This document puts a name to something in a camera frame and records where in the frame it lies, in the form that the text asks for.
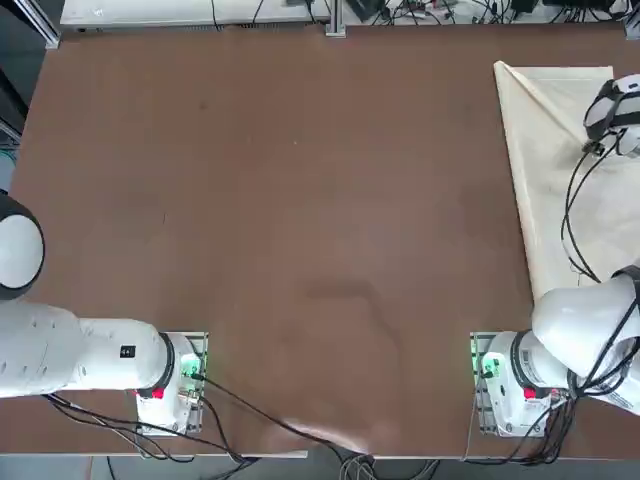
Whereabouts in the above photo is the dark metal frame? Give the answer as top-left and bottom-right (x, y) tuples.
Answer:
(0, 49), (32, 149)

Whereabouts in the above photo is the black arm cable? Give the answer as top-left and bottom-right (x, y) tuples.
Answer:
(562, 142), (640, 401)

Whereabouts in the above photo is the cream plastic tablecloth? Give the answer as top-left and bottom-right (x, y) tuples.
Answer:
(492, 59), (640, 301)

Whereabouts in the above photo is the black base cable bundle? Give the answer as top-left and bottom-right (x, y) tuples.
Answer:
(464, 389), (601, 467)

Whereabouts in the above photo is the large black power adapter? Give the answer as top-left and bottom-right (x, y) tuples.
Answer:
(543, 0), (619, 9)

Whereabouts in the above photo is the grey cable bundle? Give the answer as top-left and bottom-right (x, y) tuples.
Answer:
(338, 452), (384, 480)

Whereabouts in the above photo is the long white cable duct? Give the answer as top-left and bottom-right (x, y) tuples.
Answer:
(59, 0), (331, 27)

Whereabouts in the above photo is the aluminium profile post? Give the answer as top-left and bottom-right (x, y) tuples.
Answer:
(325, 0), (347, 37)

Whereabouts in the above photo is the black base power cable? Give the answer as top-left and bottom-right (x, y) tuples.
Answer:
(192, 372), (374, 459)

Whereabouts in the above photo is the black floor cable bundle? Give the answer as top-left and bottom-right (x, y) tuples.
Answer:
(44, 392), (256, 464)

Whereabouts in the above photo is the slanted aluminium profile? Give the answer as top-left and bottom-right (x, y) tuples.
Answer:
(12, 0), (62, 50)

